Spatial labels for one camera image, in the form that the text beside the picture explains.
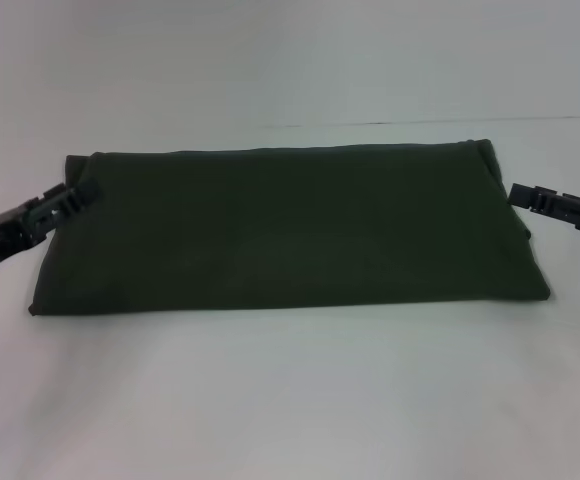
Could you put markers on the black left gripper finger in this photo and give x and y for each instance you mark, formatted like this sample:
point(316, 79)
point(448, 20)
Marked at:
point(75, 205)
point(50, 195)

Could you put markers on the dark green t-shirt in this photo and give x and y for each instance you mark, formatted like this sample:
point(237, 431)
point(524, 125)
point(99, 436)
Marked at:
point(290, 230)

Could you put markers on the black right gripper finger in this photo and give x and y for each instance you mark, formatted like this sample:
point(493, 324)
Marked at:
point(545, 202)

